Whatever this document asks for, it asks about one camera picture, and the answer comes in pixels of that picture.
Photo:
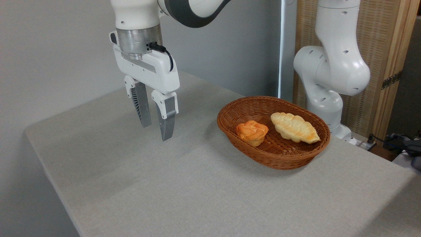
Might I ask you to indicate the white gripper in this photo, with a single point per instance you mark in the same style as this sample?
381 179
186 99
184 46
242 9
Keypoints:
154 72

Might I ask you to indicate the orange round bread roll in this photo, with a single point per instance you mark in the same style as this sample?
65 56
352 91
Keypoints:
251 131

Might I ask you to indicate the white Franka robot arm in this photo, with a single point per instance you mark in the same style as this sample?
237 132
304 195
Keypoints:
335 65

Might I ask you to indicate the pale braided long bread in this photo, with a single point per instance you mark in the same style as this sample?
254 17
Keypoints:
294 127

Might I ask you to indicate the grey tablecloth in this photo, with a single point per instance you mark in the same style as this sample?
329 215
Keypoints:
164 197

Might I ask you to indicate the brown wicker basket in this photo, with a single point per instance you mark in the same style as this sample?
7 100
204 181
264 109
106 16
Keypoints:
279 154

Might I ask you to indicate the wooden rattan folding screen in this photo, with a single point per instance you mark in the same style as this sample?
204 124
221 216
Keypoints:
378 33

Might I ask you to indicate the dark metal hinge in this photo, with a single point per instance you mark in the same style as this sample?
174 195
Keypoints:
391 80

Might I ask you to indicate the white vertical post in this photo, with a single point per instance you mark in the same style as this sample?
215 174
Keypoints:
286 49

